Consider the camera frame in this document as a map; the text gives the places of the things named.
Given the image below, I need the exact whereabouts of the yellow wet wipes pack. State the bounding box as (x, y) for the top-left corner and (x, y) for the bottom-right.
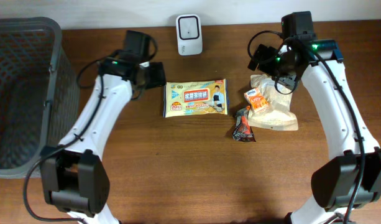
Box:
(163, 79), (228, 118)

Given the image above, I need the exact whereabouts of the orange tissue pack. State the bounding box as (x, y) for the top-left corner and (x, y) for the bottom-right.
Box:
(244, 87), (269, 113)

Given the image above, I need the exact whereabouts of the beige grain bag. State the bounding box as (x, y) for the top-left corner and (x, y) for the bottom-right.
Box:
(248, 74), (298, 131)

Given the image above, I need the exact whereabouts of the black red snack packet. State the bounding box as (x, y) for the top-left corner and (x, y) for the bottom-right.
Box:
(232, 106), (255, 142)

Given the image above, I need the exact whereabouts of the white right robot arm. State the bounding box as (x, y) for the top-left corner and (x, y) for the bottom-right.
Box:
(273, 11), (381, 224)

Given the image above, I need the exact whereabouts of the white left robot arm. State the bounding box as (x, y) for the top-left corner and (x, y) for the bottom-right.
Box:
(34, 30), (157, 223)

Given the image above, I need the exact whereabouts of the white barcode scanner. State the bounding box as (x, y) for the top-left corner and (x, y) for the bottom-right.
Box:
(175, 14), (203, 56)

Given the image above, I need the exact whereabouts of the grey plastic basket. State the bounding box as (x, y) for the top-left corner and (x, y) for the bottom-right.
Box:
(0, 17), (80, 179)

